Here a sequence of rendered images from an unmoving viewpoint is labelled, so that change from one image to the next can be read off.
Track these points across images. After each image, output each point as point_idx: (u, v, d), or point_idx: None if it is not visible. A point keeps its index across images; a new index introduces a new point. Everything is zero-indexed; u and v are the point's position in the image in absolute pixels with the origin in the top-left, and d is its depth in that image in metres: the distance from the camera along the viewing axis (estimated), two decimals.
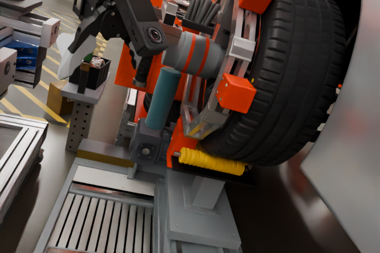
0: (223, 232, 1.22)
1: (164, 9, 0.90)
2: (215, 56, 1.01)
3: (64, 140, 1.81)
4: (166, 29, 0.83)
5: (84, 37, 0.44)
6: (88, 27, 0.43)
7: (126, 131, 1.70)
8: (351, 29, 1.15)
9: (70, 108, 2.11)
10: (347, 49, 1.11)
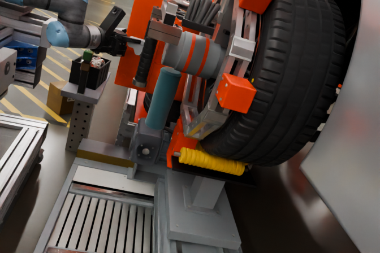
0: (223, 232, 1.22)
1: (164, 9, 0.90)
2: (215, 56, 1.01)
3: (64, 140, 1.81)
4: (166, 29, 0.83)
5: None
6: None
7: (126, 131, 1.70)
8: (351, 29, 1.15)
9: (70, 108, 2.11)
10: (347, 49, 1.11)
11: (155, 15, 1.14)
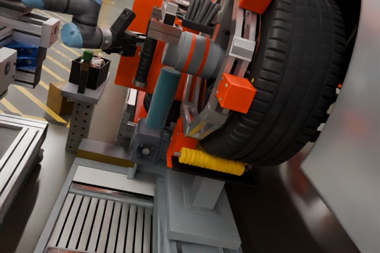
0: (223, 232, 1.22)
1: (164, 9, 0.90)
2: (215, 56, 1.01)
3: (64, 140, 1.81)
4: (166, 29, 0.83)
5: None
6: None
7: (126, 131, 1.70)
8: (351, 29, 1.15)
9: (70, 108, 2.11)
10: (347, 49, 1.11)
11: (155, 15, 1.14)
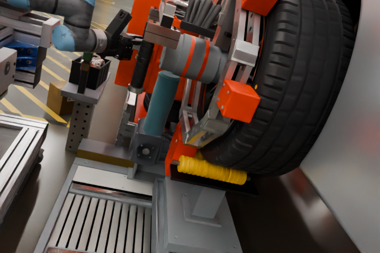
0: (224, 244, 1.16)
1: (162, 10, 0.85)
2: (215, 60, 0.96)
3: (64, 140, 1.81)
4: (163, 31, 0.78)
5: None
6: None
7: (126, 131, 1.70)
8: None
9: (70, 108, 2.11)
10: None
11: (153, 16, 1.08)
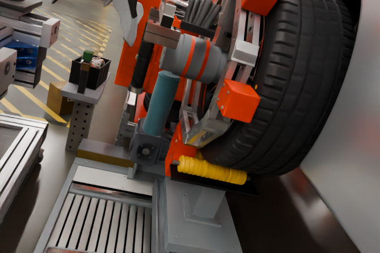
0: (224, 244, 1.16)
1: (162, 10, 0.85)
2: (215, 60, 0.96)
3: (64, 140, 1.81)
4: (163, 31, 0.78)
5: None
6: None
7: (126, 131, 1.70)
8: None
9: (70, 108, 2.11)
10: None
11: (153, 16, 1.08)
